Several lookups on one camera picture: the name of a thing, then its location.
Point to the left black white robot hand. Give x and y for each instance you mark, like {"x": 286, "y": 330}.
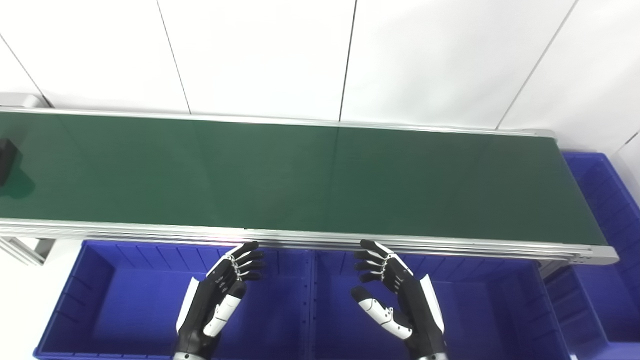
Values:
{"x": 200, "y": 320}

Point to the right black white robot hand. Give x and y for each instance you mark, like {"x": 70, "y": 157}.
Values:
{"x": 417, "y": 310}

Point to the black cylinder-on-block part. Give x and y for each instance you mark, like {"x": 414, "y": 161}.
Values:
{"x": 6, "y": 160}

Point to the blue plastic bin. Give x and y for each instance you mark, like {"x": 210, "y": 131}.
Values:
{"x": 480, "y": 320}
{"x": 610, "y": 240}
{"x": 130, "y": 310}

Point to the aluminium conveyor leg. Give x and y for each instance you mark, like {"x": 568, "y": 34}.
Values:
{"x": 25, "y": 248}
{"x": 550, "y": 267}

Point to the green conveyor belt aluminium frame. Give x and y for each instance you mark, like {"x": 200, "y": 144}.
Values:
{"x": 300, "y": 175}

